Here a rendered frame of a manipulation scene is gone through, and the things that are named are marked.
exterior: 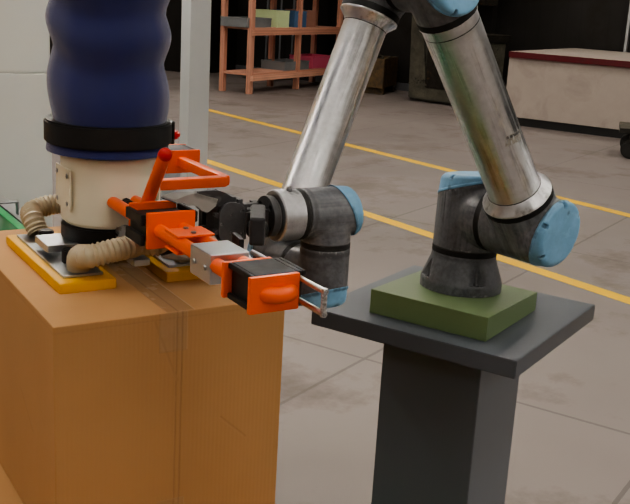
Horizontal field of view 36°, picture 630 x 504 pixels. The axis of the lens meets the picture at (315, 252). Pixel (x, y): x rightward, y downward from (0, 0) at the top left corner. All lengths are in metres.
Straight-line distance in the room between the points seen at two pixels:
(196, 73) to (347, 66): 3.51
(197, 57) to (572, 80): 7.23
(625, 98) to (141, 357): 10.44
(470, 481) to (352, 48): 1.04
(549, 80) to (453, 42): 10.19
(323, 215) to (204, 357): 0.32
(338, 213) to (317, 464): 1.58
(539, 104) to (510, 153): 10.10
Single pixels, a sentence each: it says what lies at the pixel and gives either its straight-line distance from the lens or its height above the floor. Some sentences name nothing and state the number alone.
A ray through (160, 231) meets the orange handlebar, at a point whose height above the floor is 1.08.
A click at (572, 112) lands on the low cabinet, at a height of 0.23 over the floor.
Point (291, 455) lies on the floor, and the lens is 3.22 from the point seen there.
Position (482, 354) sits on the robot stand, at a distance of 2.06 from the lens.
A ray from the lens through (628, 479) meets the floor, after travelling 3.35.
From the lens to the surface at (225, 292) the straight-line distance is 1.32.
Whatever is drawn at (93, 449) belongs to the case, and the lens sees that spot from 1.62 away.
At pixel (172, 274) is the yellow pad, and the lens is 1.73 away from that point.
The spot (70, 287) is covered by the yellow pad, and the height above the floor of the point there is 0.95.
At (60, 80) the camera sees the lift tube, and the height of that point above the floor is 1.28.
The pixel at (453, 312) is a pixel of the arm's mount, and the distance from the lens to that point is 2.13.
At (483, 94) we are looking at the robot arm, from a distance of 1.91.
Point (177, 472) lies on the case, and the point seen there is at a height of 0.66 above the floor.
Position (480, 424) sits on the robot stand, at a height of 0.52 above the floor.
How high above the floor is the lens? 1.45
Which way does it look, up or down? 15 degrees down
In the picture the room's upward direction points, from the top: 3 degrees clockwise
